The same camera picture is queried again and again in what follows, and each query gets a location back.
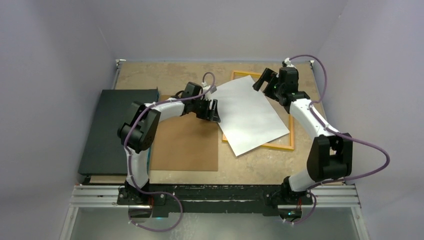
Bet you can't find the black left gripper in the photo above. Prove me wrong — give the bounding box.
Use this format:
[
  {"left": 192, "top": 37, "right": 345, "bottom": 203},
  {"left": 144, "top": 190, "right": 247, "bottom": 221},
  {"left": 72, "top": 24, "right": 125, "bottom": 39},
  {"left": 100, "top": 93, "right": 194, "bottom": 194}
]
[{"left": 191, "top": 97, "right": 220, "bottom": 123}]

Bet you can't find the wooden picture frame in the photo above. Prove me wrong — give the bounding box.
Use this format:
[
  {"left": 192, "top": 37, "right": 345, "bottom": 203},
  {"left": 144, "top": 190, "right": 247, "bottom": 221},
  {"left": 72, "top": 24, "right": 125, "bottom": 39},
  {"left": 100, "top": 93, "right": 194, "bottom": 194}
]
[{"left": 230, "top": 70, "right": 295, "bottom": 151}]

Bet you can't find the building and sky photo print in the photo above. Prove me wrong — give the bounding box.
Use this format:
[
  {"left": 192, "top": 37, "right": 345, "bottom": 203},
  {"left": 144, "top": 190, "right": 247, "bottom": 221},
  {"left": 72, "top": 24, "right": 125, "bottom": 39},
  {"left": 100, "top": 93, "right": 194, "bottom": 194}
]
[{"left": 211, "top": 75, "right": 290, "bottom": 157}]

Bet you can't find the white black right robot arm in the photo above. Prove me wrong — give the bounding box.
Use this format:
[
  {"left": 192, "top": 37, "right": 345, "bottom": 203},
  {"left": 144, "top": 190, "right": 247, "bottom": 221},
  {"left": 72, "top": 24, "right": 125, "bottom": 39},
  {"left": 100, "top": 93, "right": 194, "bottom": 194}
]
[{"left": 252, "top": 66, "right": 353, "bottom": 204}]

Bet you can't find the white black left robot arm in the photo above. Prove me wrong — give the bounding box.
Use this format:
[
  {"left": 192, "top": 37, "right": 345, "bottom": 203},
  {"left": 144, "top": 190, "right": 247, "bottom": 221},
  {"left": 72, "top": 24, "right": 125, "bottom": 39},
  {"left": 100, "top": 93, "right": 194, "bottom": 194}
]
[{"left": 117, "top": 82, "right": 221, "bottom": 205}]

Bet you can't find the dark blue flat box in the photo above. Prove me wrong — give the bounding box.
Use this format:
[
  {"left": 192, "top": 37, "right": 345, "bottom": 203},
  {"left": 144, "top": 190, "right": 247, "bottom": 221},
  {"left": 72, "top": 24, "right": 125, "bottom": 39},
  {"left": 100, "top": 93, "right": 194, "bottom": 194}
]
[{"left": 77, "top": 88, "right": 160, "bottom": 176}]

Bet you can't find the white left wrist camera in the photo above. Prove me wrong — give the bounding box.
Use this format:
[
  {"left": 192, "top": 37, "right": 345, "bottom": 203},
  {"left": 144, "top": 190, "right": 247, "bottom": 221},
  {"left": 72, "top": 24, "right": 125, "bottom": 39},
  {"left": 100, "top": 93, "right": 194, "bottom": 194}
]
[{"left": 201, "top": 82, "right": 217, "bottom": 100}]

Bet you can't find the brown frame backing board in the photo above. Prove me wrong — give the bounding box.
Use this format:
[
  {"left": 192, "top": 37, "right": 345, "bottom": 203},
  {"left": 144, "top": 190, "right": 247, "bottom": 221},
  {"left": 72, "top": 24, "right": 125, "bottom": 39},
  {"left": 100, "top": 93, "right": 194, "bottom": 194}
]
[{"left": 149, "top": 99, "right": 219, "bottom": 172}]

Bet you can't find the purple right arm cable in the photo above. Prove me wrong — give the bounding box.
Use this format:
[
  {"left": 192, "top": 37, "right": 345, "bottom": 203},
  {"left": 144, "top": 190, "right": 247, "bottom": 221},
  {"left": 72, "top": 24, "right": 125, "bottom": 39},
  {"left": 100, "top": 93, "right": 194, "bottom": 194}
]
[{"left": 283, "top": 54, "right": 391, "bottom": 226}]

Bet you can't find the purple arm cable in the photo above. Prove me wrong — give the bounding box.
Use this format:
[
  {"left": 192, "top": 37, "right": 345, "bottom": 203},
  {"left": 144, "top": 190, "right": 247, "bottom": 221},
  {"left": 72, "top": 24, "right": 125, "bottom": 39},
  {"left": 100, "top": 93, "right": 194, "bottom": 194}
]
[
  {"left": 123, "top": 71, "right": 217, "bottom": 233},
  {"left": 283, "top": 54, "right": 391, "bottom": 226}
]

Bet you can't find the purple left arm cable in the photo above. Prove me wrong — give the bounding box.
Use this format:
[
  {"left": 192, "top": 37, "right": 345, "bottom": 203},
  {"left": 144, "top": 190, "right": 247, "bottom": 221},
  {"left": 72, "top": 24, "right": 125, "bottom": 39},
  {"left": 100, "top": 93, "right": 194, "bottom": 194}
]
[{"left": 123, "top": 71, "right": 217, "bottom": 233}]

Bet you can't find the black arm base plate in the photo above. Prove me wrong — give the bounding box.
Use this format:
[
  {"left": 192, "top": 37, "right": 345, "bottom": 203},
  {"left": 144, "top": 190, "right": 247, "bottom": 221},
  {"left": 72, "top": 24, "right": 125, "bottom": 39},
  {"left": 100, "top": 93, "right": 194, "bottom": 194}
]
[{"left": 117, "top": 183, "right": 313, "bottom": 218}]

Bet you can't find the aluminium profile rail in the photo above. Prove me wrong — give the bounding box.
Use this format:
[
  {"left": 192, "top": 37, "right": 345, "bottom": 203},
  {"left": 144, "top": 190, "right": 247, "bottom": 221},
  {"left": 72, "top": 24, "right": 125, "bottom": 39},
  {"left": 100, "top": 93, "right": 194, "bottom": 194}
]
[{"left": 69, "top": 185, "right": 361, "bottom": 208}]

